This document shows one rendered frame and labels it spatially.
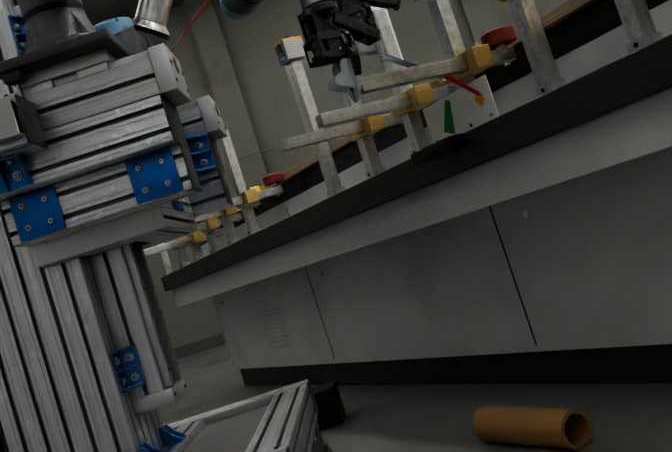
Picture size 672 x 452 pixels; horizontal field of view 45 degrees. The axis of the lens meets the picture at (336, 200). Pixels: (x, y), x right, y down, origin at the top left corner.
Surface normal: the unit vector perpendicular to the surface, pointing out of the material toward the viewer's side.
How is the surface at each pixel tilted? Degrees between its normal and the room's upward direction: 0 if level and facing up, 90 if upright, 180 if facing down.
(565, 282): 90
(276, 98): 90
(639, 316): 90
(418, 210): 90
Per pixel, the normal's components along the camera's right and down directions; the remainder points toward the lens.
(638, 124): -0.85, 0.24
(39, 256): -0.01, -0.07
